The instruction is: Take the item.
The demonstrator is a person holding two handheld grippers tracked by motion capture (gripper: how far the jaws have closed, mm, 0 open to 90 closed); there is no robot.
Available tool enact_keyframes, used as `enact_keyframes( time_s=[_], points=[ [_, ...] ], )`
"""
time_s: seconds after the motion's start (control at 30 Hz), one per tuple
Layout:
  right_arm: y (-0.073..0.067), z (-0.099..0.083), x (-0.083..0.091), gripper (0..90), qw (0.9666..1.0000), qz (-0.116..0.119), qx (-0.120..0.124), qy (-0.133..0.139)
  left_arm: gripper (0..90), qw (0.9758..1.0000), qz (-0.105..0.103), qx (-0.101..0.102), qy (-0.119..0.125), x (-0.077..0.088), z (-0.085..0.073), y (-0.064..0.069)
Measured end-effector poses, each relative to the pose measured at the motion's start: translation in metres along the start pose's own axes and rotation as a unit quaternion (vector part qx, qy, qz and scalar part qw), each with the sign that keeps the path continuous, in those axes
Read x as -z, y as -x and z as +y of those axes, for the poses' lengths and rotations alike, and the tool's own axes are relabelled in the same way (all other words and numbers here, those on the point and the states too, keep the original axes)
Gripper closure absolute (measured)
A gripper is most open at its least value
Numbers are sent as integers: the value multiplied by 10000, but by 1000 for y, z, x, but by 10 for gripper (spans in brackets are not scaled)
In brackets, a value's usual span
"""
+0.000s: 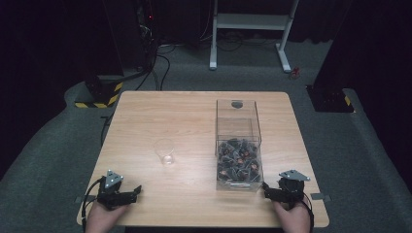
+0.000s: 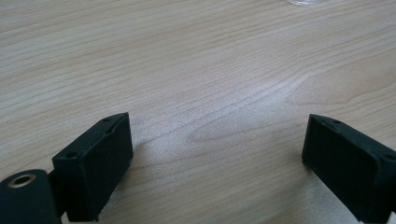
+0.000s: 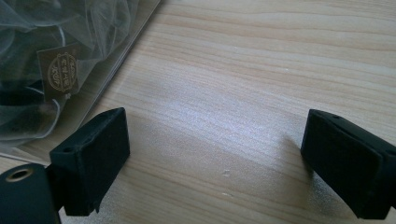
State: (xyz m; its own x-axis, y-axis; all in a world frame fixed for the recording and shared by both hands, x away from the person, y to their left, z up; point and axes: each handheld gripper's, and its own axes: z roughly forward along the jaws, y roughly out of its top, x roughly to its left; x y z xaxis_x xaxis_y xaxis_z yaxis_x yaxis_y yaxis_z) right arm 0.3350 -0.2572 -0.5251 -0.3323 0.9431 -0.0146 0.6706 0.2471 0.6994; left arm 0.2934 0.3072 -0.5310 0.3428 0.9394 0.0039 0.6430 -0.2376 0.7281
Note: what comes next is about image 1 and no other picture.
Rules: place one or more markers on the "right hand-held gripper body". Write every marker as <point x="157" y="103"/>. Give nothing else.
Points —
<point x="291" y="189"/>

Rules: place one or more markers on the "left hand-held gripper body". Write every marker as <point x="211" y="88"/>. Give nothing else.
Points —
<point x="111" y="191"/>

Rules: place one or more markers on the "pile of dark tea bags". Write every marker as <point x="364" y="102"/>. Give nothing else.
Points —
<point x="239" y="160"/>

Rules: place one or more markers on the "clear plastic cup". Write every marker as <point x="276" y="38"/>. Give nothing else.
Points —
<point x="164" y="151"/>

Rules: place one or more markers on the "clear acrylic box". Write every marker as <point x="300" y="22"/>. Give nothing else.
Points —
<point x="238" y="126"/>

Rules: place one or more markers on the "person's left hand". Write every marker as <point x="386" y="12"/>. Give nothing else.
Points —
<point x="103" y="218"/>

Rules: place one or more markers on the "person's right hand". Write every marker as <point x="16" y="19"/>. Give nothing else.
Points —
<point x="293" y="218"/>

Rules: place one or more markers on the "grey tape piece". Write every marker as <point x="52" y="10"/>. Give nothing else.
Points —
<point x="80" y="199"/>
<point x="320" y="196"/>

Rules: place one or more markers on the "black yellow striped stand base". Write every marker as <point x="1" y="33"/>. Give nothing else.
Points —
<point x="103" y="93"/>

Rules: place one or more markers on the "dark stand base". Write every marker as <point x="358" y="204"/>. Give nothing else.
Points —
<point x="330" y="98"/>

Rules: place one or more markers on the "small red object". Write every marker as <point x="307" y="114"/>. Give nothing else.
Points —
<point x="294" y="73"/>

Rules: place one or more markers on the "dark equipment rack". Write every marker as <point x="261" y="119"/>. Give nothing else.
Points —
<point x="147" y="29"/>

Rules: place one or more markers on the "white metal stand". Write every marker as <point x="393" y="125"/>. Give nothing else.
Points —
<point x="252" y="22"/>

